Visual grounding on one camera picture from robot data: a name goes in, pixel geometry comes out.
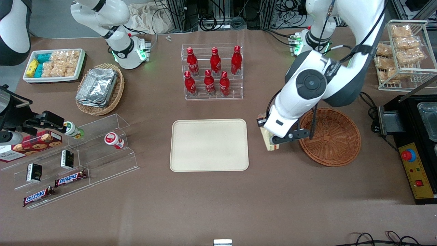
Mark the round brown wicker basket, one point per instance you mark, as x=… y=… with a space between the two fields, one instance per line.
x=333 y=140

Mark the white block at table edge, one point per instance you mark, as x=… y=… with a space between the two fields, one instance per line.
x=222 y=243

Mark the teal snack packet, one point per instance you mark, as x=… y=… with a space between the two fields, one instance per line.
x=43 y=57
x=38 y=70

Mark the rice cracker snack bag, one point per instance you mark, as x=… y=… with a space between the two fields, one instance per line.
x=58 y=56
x=71 y=69
x=73 y=56
x=47 y=69
x=58 y=69

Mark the aluminium frame post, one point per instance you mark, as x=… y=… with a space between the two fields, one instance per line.
x=181 y=15
x=273 y=13

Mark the black machine housing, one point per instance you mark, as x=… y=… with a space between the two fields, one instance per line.
x=409 y=119

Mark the red chocolate cookie box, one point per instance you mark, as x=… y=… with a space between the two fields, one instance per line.
x=34 y=145

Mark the red cola bottle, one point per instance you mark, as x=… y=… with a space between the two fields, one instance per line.
x=192 y=63
x=236 y=61
x=190 y=85
x=215 y=63
x=209 y=84
x=224 y=85

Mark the fried snack bag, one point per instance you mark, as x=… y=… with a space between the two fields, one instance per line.
x=389 y=76
x=411 y=55
x=384 y=50
x=401 y=30
x=408 y=42
x=381 y=62

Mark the yellow control panel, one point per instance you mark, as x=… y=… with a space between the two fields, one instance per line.
x=418 y=171

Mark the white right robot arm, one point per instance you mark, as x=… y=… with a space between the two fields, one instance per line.
x=119 y=13

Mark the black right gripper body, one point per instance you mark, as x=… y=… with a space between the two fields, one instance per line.
x=17 y=113

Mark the oval light wicker basket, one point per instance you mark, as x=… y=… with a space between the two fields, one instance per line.
x=114 y=97

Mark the red capped small bottle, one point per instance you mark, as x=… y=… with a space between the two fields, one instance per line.
x=112 y=139

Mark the beige plastic serving tray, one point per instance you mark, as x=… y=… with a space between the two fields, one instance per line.
x=209 y=145

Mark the clear acrylic step shelf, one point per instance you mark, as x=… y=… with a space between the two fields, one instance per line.
x=102 y=164

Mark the small black carton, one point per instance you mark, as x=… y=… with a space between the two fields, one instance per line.
x=67 y=159
x=34 y=172

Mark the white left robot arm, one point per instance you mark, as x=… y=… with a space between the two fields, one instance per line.
x=310 y=83

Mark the clear acrylic bottle rack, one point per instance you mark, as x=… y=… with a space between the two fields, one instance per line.
x=235 y=94

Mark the steel pan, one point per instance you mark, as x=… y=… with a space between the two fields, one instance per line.
x=428 y=121

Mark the yellow snack packet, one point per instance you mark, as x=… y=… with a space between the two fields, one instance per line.
x=32 y=68

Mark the green capped small bottle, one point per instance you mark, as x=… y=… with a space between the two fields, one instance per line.
x=72 y=129

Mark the triangular sandwich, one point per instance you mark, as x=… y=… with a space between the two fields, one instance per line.
x=272 y=147

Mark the Snickers chocolate bar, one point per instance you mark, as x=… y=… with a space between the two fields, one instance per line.
x=37 y=196
x=70 y=178

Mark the aluminium foil tray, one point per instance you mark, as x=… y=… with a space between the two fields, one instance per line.
x=97 y=85
x=90 y=105

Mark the beige crumpled cloth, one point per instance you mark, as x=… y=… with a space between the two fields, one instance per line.
x=150 y=18

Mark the white rectangular snack bin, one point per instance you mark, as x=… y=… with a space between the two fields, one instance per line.
x=54 y=80

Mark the red emergency stop button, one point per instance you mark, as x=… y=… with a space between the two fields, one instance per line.
x=408 y=155

